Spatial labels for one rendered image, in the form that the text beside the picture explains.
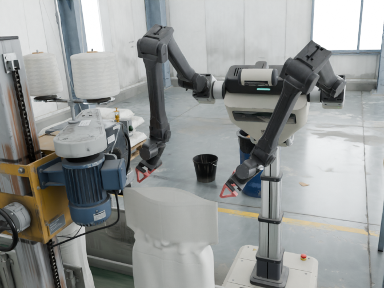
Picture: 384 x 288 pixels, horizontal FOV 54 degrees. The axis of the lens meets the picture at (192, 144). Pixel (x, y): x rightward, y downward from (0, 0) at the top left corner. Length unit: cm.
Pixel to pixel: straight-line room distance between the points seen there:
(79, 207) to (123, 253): 108
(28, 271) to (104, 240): 88
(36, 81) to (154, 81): 45
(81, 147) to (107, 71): 29
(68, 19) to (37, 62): 610
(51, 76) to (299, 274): 182
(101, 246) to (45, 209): 108
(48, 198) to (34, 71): 48
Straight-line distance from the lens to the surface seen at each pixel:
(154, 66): 141
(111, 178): 136
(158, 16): 1023
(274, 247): 228
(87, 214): 141
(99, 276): 239
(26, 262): 166
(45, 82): 156
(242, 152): 383
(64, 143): 131
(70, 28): 763
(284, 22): 946
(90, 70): 138
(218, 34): 987
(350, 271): 307
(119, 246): 244
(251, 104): 177
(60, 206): 155
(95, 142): 131
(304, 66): 121
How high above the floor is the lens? 179
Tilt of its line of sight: 19 degrees down
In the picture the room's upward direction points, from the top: 3 degrees counter-clockwise
